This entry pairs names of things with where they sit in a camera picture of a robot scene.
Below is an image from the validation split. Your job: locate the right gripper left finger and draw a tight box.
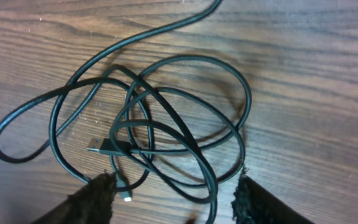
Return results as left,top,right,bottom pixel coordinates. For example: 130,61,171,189
33,173,116,224

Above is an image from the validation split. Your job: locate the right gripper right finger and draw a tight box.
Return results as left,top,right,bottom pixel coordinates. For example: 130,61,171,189
232,169,312,224

